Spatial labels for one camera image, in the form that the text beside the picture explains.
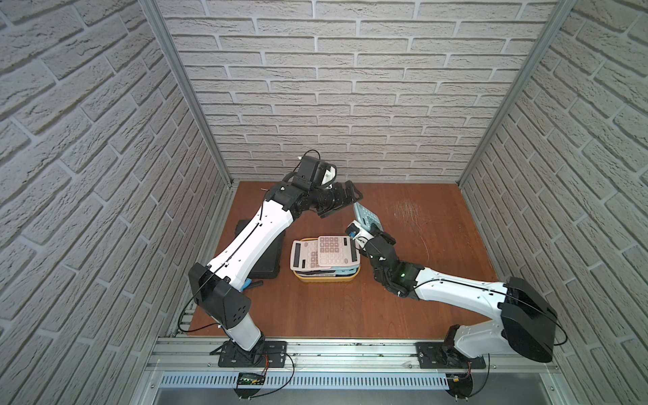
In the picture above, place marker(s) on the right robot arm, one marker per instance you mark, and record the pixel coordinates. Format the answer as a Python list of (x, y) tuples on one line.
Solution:
[(520, 321)]

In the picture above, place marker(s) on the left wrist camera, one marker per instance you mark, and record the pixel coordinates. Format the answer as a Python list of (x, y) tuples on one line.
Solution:
[(313, 173)]

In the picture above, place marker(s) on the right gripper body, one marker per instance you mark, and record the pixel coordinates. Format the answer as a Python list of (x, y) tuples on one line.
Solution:
[(381, 236)]

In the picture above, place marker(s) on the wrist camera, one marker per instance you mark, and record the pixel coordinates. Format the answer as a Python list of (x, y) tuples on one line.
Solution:
[(313, 173), (360, 238)]

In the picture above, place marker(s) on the white calculator front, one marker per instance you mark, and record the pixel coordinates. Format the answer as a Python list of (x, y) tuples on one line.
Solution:
[(304, 256)]

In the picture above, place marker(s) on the small hammer blue handle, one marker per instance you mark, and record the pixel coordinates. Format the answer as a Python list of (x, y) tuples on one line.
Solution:
[(251, 284)]

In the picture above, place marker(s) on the yellow storage box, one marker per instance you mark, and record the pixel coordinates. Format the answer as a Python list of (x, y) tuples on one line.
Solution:
[(321, 280)]

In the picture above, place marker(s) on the controller board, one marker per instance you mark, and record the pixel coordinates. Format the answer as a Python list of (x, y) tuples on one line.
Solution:
[(251, 379), (459, 387)]

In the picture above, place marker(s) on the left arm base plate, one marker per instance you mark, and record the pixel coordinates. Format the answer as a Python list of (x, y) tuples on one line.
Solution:
[(266, 353)]

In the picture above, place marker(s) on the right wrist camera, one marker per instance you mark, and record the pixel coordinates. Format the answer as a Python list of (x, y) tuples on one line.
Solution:
[(360, 238)]

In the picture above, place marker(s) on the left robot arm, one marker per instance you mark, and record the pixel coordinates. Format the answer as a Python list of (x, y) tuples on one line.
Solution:
[(216, 287)]

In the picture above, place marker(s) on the black tool case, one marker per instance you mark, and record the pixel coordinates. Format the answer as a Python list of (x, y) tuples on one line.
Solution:
[(268, 265)]

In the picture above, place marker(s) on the left controller board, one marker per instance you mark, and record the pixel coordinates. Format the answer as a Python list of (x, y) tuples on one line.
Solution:
[(251, 379)]

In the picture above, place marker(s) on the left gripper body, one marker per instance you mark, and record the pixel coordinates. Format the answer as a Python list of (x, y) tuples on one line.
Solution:
[(333, 197)]

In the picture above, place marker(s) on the grey blue calculator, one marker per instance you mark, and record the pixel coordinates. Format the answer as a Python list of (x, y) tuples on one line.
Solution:
[(332, 272)]

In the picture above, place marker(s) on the right controller board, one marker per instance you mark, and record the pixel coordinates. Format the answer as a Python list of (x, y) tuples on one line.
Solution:
[(459, 387)]

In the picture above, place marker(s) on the white calculator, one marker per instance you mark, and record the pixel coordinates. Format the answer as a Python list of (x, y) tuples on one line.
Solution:
[(304, 256), (337, 252)]

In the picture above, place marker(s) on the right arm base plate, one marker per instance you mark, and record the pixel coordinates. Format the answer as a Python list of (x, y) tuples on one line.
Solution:
[(435, 355)]

